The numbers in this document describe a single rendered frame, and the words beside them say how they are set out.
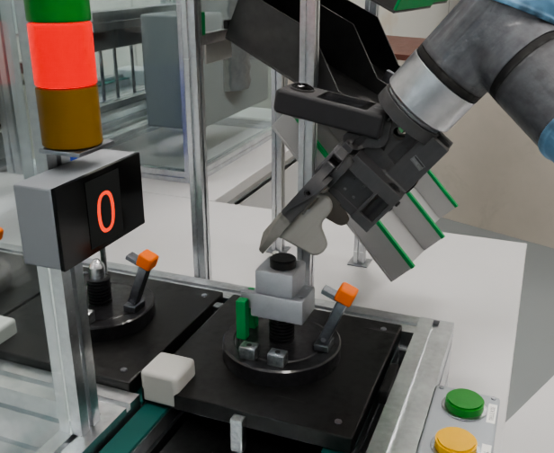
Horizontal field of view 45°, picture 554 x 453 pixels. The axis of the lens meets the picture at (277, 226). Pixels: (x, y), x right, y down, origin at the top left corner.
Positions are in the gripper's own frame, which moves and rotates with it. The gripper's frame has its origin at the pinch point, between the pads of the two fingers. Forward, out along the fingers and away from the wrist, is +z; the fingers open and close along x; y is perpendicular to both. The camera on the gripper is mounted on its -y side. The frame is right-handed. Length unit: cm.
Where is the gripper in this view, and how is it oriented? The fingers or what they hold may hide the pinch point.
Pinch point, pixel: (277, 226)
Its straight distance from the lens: 74.8
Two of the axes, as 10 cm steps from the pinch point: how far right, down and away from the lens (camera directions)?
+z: -5.9, 6.4, 4.9
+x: 3.6, -3.4, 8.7
